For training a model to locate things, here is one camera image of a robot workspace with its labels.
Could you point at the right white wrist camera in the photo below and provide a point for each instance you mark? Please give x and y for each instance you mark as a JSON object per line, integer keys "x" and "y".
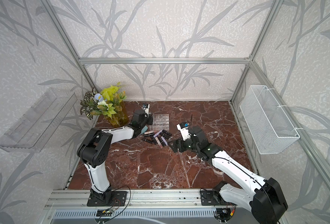
{"x": 184, "y": 130}

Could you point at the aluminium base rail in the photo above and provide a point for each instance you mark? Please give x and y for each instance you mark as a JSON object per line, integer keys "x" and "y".
{"x": 148, "y": 198}

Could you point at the artificial plant in amber vase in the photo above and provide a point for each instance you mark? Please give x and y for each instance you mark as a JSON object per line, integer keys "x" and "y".
{"x": 109, "y": 103}

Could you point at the small electronics board with wires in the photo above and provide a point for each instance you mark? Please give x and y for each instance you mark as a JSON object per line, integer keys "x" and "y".
{"x": 104, "y": 213}

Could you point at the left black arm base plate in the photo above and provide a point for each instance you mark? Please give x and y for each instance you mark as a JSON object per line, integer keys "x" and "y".
{"x": 109, "y": 198}

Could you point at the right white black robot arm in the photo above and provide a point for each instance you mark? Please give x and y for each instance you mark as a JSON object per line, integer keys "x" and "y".
{"x": 264, "y": 198}

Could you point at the clear acrylic lipstick organizer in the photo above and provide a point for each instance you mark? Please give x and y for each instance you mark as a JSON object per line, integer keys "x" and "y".
{"x": 160, "y": 122}

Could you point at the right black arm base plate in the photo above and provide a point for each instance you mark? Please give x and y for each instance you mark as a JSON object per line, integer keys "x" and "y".
{"x": 212, "y": 197}

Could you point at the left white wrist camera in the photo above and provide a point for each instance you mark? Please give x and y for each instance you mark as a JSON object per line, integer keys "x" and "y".
{"x": 146, "y": 108}

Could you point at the lavender lip balm tube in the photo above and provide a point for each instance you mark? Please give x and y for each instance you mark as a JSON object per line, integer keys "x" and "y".
{"x": 164, "y": 140}

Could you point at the aluminium frame crossbar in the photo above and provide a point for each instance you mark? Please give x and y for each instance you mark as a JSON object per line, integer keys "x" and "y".
{"x": 164, "y": 60}

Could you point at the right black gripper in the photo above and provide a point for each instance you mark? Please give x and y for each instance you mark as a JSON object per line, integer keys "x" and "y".
{"x": 175, "y": 142}

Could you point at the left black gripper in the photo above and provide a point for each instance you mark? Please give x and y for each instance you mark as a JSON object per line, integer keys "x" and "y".
{"x": 150, "y": 118}

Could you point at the white wire mesh basket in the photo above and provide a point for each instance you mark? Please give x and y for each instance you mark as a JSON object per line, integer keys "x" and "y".
{"x": 270, "y": 127}

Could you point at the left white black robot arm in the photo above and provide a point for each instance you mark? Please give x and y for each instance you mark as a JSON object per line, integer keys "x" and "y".
{"x": 95, "y": 148}

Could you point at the clear acrylic wall shelf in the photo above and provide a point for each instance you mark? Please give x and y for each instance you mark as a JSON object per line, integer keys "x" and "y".
{"x": 35, "y": 128}

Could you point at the black lipstick silver band right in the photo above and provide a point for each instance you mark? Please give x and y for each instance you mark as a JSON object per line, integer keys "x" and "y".
{"x": 166, "y": 132}

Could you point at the black lipstick gold band right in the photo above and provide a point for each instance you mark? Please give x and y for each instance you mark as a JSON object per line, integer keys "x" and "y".
{"x": 165, "y": 135}

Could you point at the teal plastic dustpan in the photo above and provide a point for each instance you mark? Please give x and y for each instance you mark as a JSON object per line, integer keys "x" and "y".
{"x": 144, "y": 130}

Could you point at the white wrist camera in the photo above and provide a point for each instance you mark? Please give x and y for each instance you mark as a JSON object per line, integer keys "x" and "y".
{"x": 146, "y": 108}
{"x": 184, "y": 130}

